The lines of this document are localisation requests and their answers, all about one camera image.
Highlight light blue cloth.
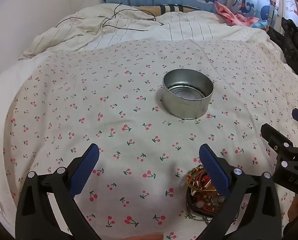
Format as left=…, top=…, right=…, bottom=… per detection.
left=252, top=20, right=269, bottom=30

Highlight pink cloth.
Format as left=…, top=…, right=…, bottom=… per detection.
left=214, top=1, right=261, bottom=27

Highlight round metal tin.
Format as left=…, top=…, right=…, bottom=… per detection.
left=162, top=69, right=214, bottom=120

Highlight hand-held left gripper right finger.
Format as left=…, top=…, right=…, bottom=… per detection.
left=198, top=144, right=283, bottom=240

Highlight cherry print bed sheet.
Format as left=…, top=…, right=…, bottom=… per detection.
left=2, top=39, right=298, bottom=240

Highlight thin black cable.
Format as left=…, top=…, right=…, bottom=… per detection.
left=56, top=2, right=164, bottom=32

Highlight striped white quilt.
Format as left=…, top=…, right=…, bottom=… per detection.
left=18, top=5, right=272, bottom=60

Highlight tan black striped pillow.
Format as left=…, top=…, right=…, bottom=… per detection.
left=139, top=4, right=202, bottom=14

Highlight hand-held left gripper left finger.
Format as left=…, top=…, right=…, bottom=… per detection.
left=15, top=143, right=100, bottom=240

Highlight dark cloth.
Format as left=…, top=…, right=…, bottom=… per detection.
left=267, top=17, right=298, bottom=75

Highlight pile of mixed bracelets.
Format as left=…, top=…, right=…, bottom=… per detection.
left=185, top=164, right=231, bottom=222

